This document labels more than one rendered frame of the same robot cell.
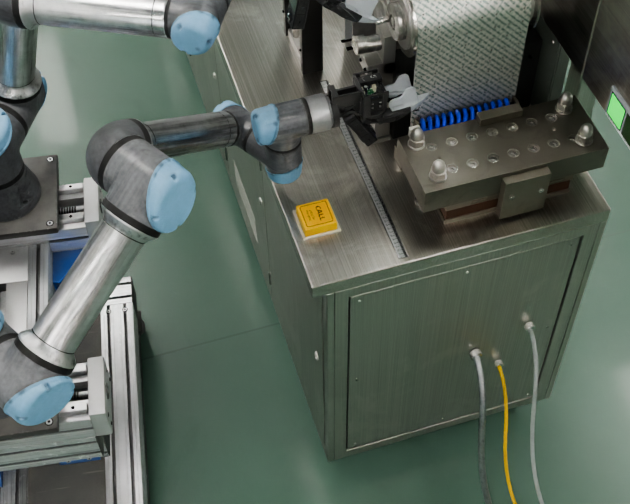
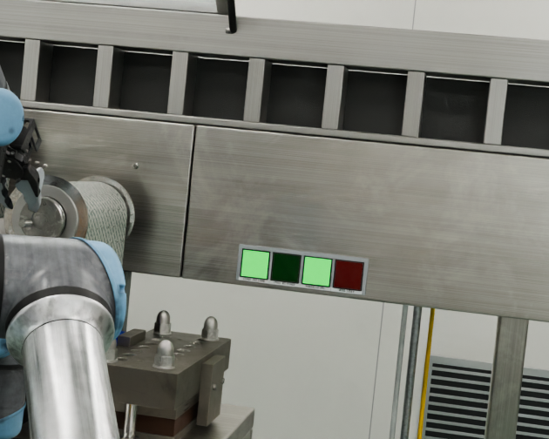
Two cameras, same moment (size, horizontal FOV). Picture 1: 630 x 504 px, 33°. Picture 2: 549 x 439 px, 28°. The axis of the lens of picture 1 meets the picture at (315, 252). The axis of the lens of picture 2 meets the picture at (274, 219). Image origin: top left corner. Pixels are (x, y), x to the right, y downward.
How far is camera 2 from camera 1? 1.85 m
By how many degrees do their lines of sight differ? 72
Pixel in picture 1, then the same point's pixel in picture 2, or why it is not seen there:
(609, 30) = (213, 197)
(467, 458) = not seen: outside the picture
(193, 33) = (11, 103)
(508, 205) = (211, 402)
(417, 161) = (130, 365)
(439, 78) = not seen: hidden behind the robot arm
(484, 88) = not seen: hidden behind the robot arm
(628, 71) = (256, 215)
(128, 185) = (63, 260)
